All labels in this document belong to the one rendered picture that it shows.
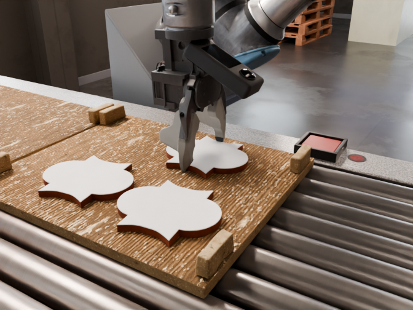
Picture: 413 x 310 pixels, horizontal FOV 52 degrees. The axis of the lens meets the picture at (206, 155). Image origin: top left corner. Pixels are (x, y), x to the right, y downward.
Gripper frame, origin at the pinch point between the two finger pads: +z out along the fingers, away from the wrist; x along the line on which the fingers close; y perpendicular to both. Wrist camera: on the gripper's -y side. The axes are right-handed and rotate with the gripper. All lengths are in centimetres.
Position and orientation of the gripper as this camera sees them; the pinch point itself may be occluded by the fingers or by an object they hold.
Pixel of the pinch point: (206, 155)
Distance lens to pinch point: 69.6
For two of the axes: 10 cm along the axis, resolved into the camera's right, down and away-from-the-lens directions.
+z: 0.3, 9.1, 4.1
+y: -8.6, -1.9, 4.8
